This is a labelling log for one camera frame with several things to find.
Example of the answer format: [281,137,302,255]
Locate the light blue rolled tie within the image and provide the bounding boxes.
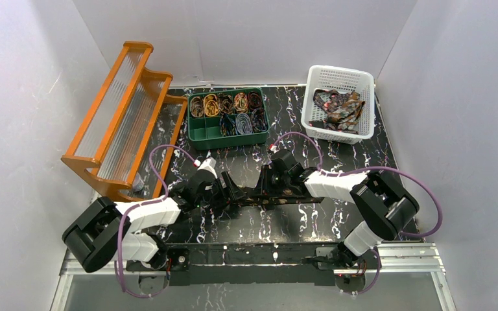
[235,113,253,135]

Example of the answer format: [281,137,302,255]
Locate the dark blue rolled tie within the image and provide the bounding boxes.
[250,108,268,133]

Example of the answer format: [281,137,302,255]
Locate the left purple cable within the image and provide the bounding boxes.
[113,144,202,299]

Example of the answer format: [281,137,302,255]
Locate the orange rolled tie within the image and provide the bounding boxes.
[233,92,248,113]

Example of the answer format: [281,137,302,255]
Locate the white plastic basket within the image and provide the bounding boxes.
[302,65,375,144]

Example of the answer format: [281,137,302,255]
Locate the dark brown rolled tie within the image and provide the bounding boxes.
[217,93,235,115]

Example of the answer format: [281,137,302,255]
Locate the purple cable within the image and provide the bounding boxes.
[269,132,444,296]
[113,144,202,299]

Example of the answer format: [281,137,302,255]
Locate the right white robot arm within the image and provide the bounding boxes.
[254,150,420,270]

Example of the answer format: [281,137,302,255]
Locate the dark floral tie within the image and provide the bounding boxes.
[230,195,324,206]

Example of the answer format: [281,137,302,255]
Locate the black base bar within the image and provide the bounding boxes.
[169,242,336,286]

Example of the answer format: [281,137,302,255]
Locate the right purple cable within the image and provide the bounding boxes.
[269,132,444,296]

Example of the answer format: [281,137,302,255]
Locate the orange wooden rack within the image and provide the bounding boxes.
[61,41,188,202]

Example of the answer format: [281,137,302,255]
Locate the patterned ties in basket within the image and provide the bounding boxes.
[313,89,366,134]

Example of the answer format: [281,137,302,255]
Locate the dark multicolour rolled tie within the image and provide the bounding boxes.
[219,114,237,137]

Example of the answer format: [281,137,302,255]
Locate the green compartment tray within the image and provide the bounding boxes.
[187,87,270,150]

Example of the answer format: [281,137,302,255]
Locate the aluminium rail frame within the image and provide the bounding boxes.
[51,189,456,311]

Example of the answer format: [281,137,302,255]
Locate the dark red rolled tie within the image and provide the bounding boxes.
[248,91,263,111]

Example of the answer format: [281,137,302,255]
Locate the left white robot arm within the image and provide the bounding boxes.
[62,157,231,273]

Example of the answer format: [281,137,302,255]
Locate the yellow rolled tie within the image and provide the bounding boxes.
[203,94,220,117]

